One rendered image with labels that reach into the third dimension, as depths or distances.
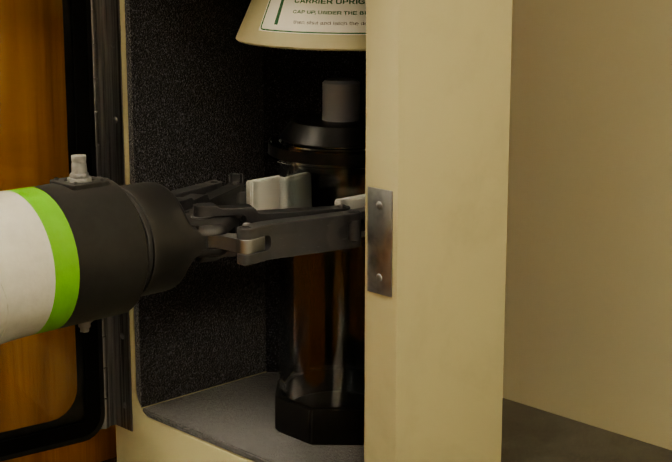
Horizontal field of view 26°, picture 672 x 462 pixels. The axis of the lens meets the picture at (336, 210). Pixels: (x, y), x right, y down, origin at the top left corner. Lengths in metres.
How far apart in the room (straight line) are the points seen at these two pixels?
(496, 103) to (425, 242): 0.11
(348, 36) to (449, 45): 0.08
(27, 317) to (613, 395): 0.67
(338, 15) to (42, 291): 0.28
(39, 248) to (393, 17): 0.26
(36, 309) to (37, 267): 0.03
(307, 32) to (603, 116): 0.42
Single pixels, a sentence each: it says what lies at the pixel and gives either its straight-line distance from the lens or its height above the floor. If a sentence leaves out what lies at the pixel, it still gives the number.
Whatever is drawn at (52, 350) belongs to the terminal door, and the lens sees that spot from 1.17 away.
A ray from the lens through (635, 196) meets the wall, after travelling 1.34.
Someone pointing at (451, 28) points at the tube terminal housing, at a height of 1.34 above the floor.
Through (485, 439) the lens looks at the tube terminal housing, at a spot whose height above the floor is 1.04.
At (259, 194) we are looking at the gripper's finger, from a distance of 1.11.
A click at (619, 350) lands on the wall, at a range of 1.38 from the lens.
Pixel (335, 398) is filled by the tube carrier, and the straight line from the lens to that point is 1.10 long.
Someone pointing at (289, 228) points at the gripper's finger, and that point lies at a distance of 0.97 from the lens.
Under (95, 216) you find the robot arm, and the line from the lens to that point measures 0.92.
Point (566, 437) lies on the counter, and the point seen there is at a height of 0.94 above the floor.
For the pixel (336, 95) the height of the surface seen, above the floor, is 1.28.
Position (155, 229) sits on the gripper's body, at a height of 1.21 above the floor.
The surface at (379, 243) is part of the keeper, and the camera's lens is 0.94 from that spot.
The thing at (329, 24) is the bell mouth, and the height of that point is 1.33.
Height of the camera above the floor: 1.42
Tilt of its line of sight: 12 degrees down
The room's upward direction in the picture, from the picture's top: straight up
